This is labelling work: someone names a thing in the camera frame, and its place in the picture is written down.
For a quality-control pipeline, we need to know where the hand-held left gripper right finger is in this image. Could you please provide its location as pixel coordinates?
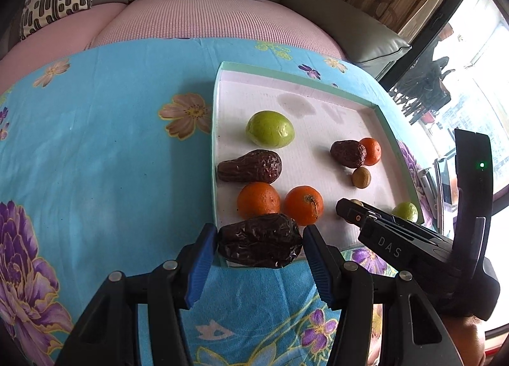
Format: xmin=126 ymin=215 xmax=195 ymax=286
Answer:
xmin=303 ymin=225 xmax=458 ymax=366

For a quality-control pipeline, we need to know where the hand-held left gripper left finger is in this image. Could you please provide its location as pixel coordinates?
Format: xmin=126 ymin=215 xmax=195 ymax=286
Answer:
xmin=53 ymin=223 xmax=219 ymax=366

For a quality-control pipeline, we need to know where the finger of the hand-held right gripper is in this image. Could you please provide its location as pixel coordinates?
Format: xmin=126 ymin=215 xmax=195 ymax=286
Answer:
xmin=360 ymin=204 xmax=431 ymax=238
xmin=336 ymin=198 xmax=378 ymax=232

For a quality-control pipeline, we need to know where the small green fruit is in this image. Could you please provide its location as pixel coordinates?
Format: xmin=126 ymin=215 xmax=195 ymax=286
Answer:
xmin=392 ymin=201 xmax=419 ymax=223

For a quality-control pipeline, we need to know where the orange tangerine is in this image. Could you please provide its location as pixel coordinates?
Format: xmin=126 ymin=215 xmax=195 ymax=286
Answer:
xmin=284 ymin=186 xmax=324 ymax=227
xmin=359 ymin=137 xmax=381 ymax=166
xmin=237 ymin=182 xmax=281 ymax=219

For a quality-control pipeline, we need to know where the dark brown wrinkled date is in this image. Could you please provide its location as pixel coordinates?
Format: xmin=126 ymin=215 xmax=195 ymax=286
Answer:
xmin=217 ymin=149 xmax=283 ymax=185
xmin=330 ymin=140 xmax=367 ymax=169
xmin=217 ymin=213 xmax=303 ymax=269

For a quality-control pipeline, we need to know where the white tray with green rim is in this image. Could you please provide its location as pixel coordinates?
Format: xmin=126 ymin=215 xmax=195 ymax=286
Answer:
xmin=209 ymin=61 xmax=425 ymax=269

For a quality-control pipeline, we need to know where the person's right forearm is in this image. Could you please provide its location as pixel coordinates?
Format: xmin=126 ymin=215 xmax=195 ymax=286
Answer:
xmin=439 ymin=312 xmax=489 ymax=366

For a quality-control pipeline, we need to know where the grey tablet stand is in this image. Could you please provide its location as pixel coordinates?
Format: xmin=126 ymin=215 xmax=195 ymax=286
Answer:
xmin=419 ymin=167 xmax=438 ymax=227

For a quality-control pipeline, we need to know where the large green fruit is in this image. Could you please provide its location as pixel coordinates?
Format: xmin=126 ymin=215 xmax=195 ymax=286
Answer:
xmin=245 ymin=110 xmax=296 ymax=149

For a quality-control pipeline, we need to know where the black metal chair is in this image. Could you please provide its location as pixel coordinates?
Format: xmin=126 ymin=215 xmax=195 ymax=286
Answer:
xmin=392 ymin=56 xmax=454 ymax=124

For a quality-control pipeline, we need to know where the blue floral blanket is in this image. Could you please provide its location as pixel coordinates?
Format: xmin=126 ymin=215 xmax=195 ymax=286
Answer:
xmin=0 ymin=38 xmax=450 ymax=366

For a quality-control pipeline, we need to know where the grey leather sofa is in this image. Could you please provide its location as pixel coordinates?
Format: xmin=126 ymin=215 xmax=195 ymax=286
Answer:
xmin=0 ymin=0 xmax=412 ymax=80

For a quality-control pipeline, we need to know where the tablet with white frame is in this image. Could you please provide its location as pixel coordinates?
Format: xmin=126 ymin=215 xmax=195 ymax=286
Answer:
xmin=435 ymin=155 xmax=462 ymax=211

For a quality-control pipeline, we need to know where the dark window frame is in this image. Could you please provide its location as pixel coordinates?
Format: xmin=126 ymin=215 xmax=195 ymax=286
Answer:
xmin=378 ymin=0 xmax=478 ymax=84

